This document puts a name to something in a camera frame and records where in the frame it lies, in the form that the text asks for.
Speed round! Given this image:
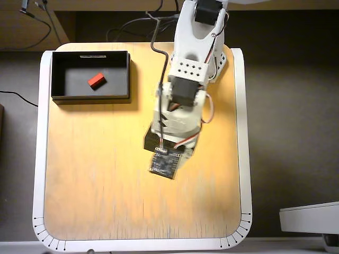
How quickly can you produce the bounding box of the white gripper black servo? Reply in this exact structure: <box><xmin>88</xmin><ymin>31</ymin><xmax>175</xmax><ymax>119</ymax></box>
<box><xmin>144</xmin><ymin>103</ymin><xmax>205</xmax><ymax>157</ymax></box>

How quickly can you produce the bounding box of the red lego block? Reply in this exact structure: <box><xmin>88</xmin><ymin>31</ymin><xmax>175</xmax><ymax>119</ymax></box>
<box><xmin>87</xmin><ymin>72</ymin><xmax>108</xmax><ymax>91</ymax></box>

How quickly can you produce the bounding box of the black rectangular bin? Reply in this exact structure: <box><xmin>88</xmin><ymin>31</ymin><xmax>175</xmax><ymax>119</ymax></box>
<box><xmin>51</xmin><ymin>50</ymin><xmax>132</xmax><ymax>104</ymax></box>

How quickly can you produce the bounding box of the white flat device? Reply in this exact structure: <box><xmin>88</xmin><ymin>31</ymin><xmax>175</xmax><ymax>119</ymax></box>
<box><xmin>279</xmin><ymin>201</ymin><xmax>339</xmax><ymax>235</ymax></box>

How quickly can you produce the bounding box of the dark brown box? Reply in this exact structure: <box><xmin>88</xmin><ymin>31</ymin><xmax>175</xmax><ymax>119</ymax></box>
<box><xmin>0</xmin><ymin>104</ymin><xmax>5</xmax><ymax>143</ymax></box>

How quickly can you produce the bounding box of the wooden desk furniture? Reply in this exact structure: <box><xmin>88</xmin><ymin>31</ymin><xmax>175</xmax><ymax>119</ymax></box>
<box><xmin>0</xmin><ymin>0</ymin><xmax>339</xmax><ymax>51</ymax></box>

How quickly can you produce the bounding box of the gripper camera circuit board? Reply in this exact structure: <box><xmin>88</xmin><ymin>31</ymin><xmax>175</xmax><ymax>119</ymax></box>
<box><xmin>148</xmin><ymin>148</ymin><xmax>183</xmax><ymax>180</ymax></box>

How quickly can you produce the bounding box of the black camera cable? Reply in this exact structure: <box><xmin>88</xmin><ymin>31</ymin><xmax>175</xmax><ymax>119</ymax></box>
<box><xmin>145</xmin><ymin>11</ymin><xmax>170</xmax><ymax>153</ymax></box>

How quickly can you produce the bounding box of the black power cable bundle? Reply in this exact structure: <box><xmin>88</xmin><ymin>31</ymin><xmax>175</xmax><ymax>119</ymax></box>
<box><xmin>105</xmin><ymin>0</ymin><xmax>181</xmax><ymax>42</ymax></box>

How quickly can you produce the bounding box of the grey cable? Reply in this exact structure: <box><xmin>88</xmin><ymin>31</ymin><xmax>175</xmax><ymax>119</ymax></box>
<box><xmin>42</xmin><ymin>0</ymin><xmax>64</xmax><ymax>44</ymax></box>

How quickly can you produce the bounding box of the black cable with plug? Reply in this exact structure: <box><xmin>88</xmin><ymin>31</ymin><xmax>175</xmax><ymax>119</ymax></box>
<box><xmin>19</xmin><ymin>0</ymin><xmax>52</xmax><ymax>51</ymax></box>

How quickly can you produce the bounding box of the thin black cable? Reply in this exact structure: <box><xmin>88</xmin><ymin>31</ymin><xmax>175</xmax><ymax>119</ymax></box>
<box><xmin>0</xmin><ymin>90</ymin><xmax>39</xmax><ymax>108</ymax></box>

